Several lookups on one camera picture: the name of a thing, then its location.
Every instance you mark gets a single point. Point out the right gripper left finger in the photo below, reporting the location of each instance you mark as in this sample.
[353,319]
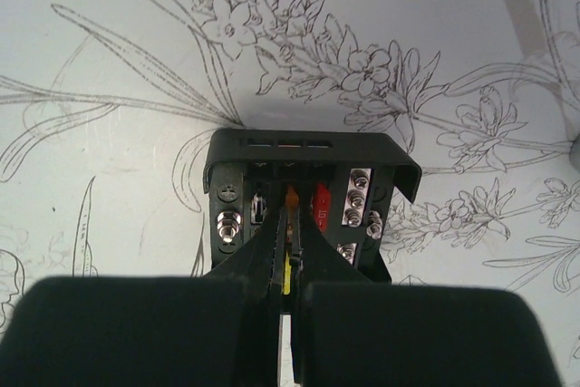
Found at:
[221,329]

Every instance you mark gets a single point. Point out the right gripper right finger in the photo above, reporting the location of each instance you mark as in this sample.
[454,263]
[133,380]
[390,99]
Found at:
[350,331]

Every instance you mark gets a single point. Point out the black fuse box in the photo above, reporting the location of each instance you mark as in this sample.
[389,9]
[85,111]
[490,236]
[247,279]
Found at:
[343,181]

